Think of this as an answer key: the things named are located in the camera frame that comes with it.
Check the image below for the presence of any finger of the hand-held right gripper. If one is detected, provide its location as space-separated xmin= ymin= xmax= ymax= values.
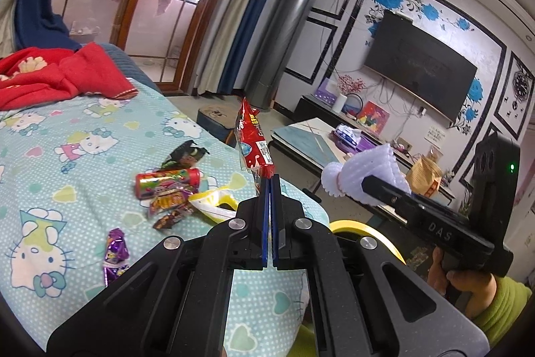
xmin=360 ymin=174 xmax=419 ymax=217

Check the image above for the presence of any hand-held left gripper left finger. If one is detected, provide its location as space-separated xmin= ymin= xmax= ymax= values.
xmin=46 ymin=177 xmax=270 ymax=357

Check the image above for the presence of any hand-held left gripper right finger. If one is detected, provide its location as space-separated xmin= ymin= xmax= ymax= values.
xmin=271 ymin=175 xmax=490 ymax=357

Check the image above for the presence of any white foam fruit net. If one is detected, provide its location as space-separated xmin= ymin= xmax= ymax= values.
xmin=321 ymin=144 xmax=412 ymax=201

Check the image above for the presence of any yellow-rimmed black trash bin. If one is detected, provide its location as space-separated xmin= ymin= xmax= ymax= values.
xmin=328 ymin=219 xmax=406 ymax=266

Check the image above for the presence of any long red snack packet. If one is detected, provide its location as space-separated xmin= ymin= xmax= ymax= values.
xmin=234 ymin=98 xmax=277 ymax=180

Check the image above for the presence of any black green snack wrapper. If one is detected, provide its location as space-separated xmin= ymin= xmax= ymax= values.
xmin=161 ymin=140 xmax=210 ymax=169

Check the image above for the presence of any red printed can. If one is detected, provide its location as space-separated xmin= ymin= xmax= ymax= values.
xmin=134 ymin=167 xmax=202 ymax=199

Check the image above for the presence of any person's right forearm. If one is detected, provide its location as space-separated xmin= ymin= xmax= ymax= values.
xmin=468 ymin=273 xmax=533 ymax=347

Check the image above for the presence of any person's right hand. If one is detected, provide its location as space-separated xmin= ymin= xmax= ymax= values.
xmin=426 ymin=247 xmax=498 ymax=319

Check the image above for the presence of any brown paper bag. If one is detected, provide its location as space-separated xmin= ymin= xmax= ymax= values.
xmin=405 ymin=154 xmax=443 ymax=196

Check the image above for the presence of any purple bag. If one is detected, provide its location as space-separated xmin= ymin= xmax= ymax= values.
xmin=330 ymin=129 xmax=377 ymax=155

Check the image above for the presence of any yellow plastic bag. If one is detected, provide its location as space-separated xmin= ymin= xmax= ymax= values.
xmin=188 ymin=190 xmax=239 ymax=224

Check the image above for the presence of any white blue tissue pack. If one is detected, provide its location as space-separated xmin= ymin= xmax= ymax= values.
xmin=336 ymin=124 xmax=362 ymax=144

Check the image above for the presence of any colourful painting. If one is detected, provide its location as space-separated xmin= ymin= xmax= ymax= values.
xmin=357 ymin=101 xmax=390 ymax=129

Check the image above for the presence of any brown snack wrapper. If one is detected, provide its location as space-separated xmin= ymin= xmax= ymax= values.
xmin=152 ymin=208 xmax=195 ymax=230

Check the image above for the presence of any orange snack wrapper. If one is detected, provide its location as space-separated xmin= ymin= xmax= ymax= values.
xmin=148 ymin=190 xmax=197 ymax=215

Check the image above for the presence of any coffee table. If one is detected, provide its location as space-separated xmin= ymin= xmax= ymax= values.
xmin=270 ymin=118 xmax=456 ymax=224

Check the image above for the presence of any round table mirror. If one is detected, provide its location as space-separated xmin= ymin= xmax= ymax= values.
xmin=345 ymin=93 xmax=363 ymax=119

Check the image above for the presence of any blue square stool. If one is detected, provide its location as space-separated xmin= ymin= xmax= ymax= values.
xmin=196 ymin=106 xmax=241 ymax=142

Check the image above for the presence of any dark television stand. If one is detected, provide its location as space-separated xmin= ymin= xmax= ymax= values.
xmin=293 ymin=94 xmax=456 ymax=199

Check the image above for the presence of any purple box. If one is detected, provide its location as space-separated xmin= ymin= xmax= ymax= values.
xmin=314 ymin=79 xmax=341 ymax=104

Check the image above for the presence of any person's green top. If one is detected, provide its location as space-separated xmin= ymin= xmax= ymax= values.
xmin=286 ymin=319 xmax=314 ymax=357

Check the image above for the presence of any purple candy wrapper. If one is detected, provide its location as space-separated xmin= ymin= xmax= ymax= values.
xmin=102 ymin=227 xmax=130 ymax=284

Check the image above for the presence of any silver tower air conditioner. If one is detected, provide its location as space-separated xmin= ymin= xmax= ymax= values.
xmin=246 ymin=0 xmax=322 ymax=111

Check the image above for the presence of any light blue cat-print bedsheet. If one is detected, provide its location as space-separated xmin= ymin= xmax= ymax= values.
xmin=0 ymin=85 xmax=331 ymax=349

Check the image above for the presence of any red blanket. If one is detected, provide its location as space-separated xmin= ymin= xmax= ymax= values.
xmin=0 ymin=43 xmax=138 ymax=111

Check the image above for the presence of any wooden-framed glass sliding door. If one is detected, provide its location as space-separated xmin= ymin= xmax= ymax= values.
xmin=50 ymin=0 xmax=260 ymax=86

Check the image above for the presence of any black wall television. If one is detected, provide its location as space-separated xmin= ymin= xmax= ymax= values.
xmin=363 ymin=10 xmax=478 ymax=123

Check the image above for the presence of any black wall clock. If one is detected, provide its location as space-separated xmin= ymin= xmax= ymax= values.
xmin=512 ymin=68 xmax=531 ymax=96

